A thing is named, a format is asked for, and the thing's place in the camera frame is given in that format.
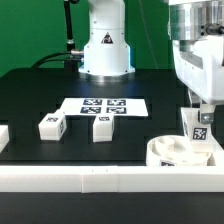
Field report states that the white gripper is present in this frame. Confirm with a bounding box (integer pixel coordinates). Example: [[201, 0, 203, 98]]
[[173, 35, 224, 124]]

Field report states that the white round stool seat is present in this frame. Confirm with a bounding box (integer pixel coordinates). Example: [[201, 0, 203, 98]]
[[146, 135, 211, 167]]

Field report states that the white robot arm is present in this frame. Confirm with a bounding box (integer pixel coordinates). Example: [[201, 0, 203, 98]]
[[79, 0, 224, 124]]

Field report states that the white tag sheet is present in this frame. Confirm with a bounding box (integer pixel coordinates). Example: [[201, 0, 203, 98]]
[[61, 98, 148, 117]]

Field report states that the white right fence rail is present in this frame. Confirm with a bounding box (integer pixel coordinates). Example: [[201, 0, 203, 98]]
[[208, 140, 224, 167]]

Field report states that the white fence rail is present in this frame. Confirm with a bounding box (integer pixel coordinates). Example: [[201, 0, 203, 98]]
[[0, 125, 9, 153], [0, 166, 224, 193], [208, 140, 224, 167]]

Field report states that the black cable bundle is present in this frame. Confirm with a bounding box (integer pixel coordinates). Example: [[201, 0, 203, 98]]
[[31, 49, 84, 70]]

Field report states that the white front fence rail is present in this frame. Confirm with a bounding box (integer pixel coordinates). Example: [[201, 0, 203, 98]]
[[0, 166, 224, 193]]

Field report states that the white left fence rail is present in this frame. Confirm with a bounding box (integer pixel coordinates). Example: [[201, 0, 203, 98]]
[[0, 125, 9, 153]]

